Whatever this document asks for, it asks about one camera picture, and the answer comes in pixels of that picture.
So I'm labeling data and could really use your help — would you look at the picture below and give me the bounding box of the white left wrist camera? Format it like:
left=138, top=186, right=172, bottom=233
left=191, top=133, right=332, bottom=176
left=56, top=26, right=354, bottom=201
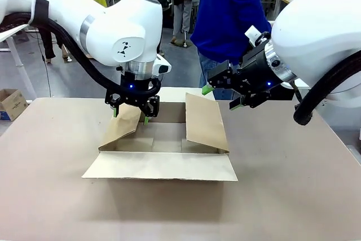
left=153, top=54, right=173, bottom=75

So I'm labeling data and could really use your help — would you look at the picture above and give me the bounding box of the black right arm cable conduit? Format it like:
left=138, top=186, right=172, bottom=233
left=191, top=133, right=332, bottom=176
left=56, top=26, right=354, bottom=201
left=292, top=51, right=361, bottom=126

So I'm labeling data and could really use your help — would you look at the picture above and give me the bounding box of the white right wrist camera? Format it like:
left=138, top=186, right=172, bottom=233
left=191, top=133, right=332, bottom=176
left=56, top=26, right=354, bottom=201
left=244, top=25, right=272, bottom=47

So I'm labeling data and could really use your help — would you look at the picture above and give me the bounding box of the small cardboard box with print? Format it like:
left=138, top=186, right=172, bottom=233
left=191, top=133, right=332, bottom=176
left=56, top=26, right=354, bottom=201
left=0, top=88, right=29, bottom=122

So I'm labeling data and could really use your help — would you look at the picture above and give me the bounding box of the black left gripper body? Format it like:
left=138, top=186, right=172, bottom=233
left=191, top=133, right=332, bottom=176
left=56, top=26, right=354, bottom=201
left=117, top=72, right=155, bottom=107

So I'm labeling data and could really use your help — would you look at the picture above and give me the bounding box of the large brown cardboard box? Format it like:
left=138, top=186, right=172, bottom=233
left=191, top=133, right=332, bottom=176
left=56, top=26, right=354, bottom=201
left=81, top=87, right=239, bottom=222

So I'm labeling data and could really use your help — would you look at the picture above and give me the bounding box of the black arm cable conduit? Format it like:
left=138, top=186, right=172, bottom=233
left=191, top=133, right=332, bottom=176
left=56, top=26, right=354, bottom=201
left=27, top=17, right=162, bottom=97
left=292, top=51, right=361, bottom=126

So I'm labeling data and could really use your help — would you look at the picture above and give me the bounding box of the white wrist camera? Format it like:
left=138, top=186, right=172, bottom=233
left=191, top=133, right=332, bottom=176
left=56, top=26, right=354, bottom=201
left=153, top=54, right=173, bottom=75
left=244, top=25, right=272, bottom=47

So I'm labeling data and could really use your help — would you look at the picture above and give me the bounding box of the black strap on left arm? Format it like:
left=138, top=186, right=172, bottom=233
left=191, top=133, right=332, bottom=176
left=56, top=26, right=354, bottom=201
left=28, top=0, right=50, bottom=27

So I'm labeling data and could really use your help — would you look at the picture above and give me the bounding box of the bystander in grey trousers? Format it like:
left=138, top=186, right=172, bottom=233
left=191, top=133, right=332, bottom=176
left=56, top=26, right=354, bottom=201
left=168, top=0, right=202, bottom=49

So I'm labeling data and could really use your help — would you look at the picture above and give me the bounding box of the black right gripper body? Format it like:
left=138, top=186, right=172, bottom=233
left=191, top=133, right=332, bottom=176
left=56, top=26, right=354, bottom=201
left=233, top=43, right=280, bottom=97

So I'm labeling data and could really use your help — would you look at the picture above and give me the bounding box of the person in blue sweater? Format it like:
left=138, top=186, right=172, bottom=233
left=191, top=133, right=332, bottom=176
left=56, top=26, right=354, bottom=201
left=190, top=0, right=273, bottom=100

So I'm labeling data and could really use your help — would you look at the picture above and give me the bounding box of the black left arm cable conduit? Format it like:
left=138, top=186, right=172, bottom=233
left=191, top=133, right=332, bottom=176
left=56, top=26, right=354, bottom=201
left=27, top=17, right=162, bottom=97

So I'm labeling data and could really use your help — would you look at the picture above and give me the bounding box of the white table with leg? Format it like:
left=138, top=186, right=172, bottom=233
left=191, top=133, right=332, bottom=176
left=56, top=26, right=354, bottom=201
left=0, top=23, right=38, bottom=98

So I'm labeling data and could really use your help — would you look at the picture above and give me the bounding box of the bystander in black trousers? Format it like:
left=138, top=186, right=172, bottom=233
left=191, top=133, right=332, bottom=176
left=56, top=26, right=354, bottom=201
left=33, top=0, right=74, bottom=64

